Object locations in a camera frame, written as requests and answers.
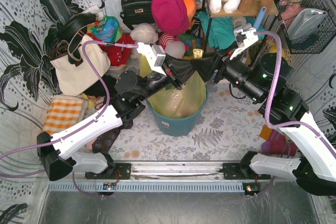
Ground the yellow trash bag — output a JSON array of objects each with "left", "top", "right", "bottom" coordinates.
[{"left": 139, "top": 48, "right": 208, "bottom": 119}]

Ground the teal trash bin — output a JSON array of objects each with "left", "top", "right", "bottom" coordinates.
[{"left": 146, "top": 88, "right": 208, "bottom": 137}]

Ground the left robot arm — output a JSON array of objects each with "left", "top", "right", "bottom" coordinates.
[{"left": 37, "top": 56, "right": 197, "bottom": 182}]

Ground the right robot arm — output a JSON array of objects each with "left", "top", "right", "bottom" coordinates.
[{"left": 191, "top": 50, "right": 335, "bottom": 196}]

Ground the rainbow striped bag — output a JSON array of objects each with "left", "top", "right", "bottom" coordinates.
[{"left": 176, "top": 34, "right": 203, "bottom": 57}]

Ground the magenta fabric bag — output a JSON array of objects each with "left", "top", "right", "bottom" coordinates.
[{"left": 151, "top": 0, "right": 189, "bottom": 36}]

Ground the colourful printed bag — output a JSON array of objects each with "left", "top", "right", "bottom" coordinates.
[{"left": 87, "top": 16, "right": 123, "bottom": 43}]

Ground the cream canvas tote bag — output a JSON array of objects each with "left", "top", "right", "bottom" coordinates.
[{"left": 49, "top": 41, "right": 110, "bottom": 97}]

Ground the teal folded cloth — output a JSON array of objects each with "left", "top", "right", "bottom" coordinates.
[{"left": 197, "top": 11, "right": 256, "bottom": 49}]

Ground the pink white plush doll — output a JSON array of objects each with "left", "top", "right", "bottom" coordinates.
[{"left": 159, "top": 33, "right": 189, "bottom": 59}]

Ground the red cloth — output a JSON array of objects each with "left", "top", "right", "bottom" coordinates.
[{"left": 100, "top": 33, "right": 134, "bottom": 67}]

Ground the wooden metal shelf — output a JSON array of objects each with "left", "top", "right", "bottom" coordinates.
[{"left": 198, "top": 0, "right": 263, "bottom": 52}]

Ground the orange plush toy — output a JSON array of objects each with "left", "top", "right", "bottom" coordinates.
[{"left": 183, "top": 0, "right": 196, "bottom": 28}]

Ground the black leather handbag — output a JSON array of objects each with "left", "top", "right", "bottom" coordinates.
[{"left": 120, "top": 0, "right": 155, "bottom": 30}]

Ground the silver foil pouch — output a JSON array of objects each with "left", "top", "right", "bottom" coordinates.
[{"left": 287, "top": 8, "right": 328, "bottom": 40}]

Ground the brown patterned necktie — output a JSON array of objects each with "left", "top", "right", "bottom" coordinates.
[{"left": 92, "top": 121, "right": 133, "bottom": 153}]

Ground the purple red sock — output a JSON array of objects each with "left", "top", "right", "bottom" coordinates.
[{"left": 259, "top": 125, "right": 298, "bottom": 156}]

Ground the orange checkered towel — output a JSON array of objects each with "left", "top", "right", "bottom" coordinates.
[{"left": 42, "top": 95, "right": 88, "bottom": 135}]

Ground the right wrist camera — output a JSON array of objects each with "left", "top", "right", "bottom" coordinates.
[{"left": 230, "top": 23, "right": 258, "bottom": 60}]

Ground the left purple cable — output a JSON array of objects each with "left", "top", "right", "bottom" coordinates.
[{"left": 0, "top": 40, "right": 139, "bottom": 198}]

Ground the purple cable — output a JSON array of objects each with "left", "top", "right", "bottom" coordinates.
[
  {"left": 0, "top": 40, "right": 139, "bottom": 198},
  {"left": 256, "top": 30, "right": 336, "bottom": 198}
]

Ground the black wire basket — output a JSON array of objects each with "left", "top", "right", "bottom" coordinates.
[{"left": 275, "top": 0, "right": 335, "bottom": 54}]

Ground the aluminium front rail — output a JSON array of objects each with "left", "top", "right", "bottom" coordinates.
[{"left": 38, "top": 160, "right": 322, "bottom": 182}]

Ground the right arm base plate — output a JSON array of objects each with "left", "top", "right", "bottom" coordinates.
[{"left": 219, "top": 163, "right": 271, "bottom": 180}]

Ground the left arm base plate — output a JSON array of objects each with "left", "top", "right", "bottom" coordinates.
[{"left": 85, "top": 163, "right": 131, "bottom": 180}]

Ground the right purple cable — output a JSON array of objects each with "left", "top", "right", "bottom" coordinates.
[{"left": 256, "top": 30, "right": 336, "bottom": 198}]

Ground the grey cable duct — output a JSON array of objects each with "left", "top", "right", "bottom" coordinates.
[{"left": 49, "top": 182, "right": 244, "bottom": 193}]

